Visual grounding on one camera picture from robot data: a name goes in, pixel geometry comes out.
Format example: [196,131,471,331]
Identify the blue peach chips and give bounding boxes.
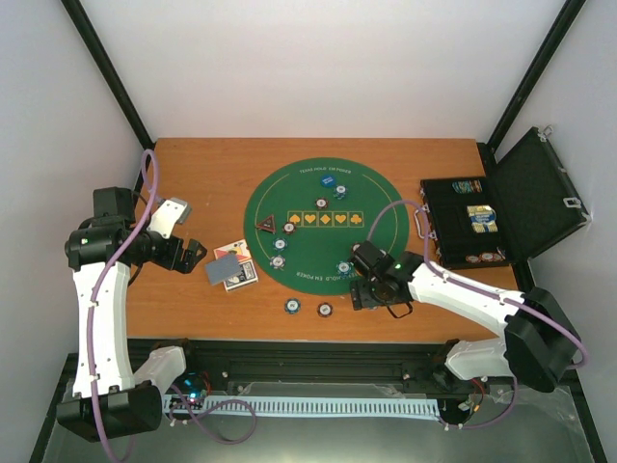
[269,255,285,269]

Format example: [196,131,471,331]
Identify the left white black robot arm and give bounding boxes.
[57,187,206,442]

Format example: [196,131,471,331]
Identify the red white chips in case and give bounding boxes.
[465,252,505,265]

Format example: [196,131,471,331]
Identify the black poker case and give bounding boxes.
[420,127,591,269]

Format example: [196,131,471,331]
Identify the black red triangular dealer button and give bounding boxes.
[255,214,277,233]

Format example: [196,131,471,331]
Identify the light blue cable duct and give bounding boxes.
[163,395,440,421]

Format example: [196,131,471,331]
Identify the dark red chips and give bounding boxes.
[315,198,329,210]
[282,221,297,234]

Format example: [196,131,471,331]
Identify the multicolour chip row in case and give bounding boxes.
[451,179,483,194]

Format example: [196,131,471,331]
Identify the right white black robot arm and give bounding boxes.
[349,241,582,393]

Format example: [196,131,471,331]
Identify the blue small blind button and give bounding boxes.
[320,175,337,188]

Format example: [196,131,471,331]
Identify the blue gold card deck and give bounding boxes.
[467,204,498,233]

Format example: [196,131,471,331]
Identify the grey playing card deck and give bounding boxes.
[205,254,242,286]

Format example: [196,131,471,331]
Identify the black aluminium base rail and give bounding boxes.
[62,339,577,395]

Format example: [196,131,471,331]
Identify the teal blue chips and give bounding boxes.
[336,261,353,276]

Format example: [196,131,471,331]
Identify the dark red poker chip stack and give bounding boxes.
[317,302,334,317]

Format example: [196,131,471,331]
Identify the round green poker mat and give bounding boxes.
[244,157,410,296]

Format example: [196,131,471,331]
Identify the blue poker chip stack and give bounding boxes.
[283,298,301,314]

